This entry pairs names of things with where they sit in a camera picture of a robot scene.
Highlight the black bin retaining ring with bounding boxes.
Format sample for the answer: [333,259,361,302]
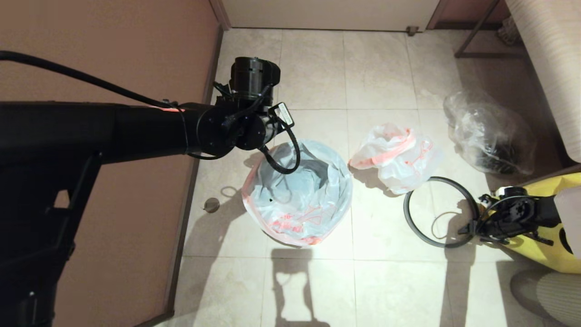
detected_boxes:
[403,176,481,249]

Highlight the white plastic bag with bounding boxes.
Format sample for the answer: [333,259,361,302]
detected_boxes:
[241,139,354,247]

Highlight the used white bag red trim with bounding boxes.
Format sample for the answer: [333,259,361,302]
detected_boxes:
[349,123,443,195]

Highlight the yellow fabric bag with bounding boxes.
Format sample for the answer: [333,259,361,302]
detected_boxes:
[492,173,581,274]

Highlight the clear plastic bag dark contents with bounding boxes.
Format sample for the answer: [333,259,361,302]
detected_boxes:
[443,90,535,177]

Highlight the dark brown wooden board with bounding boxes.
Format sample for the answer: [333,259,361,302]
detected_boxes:
[497,164,581,191]

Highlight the grey ribbed round pouf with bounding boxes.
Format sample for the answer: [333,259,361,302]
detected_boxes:
[509,270,581,327]

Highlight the beige striped furniture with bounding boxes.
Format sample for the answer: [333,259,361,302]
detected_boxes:
[503,0,581,163]

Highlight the grey mesh bundle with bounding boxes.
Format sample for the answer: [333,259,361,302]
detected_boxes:
[496,17,520,46]

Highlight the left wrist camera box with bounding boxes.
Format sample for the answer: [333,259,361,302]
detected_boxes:
[269,102,295,129]

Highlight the dark metal frame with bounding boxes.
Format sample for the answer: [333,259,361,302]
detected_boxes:
[454,0,522,59]

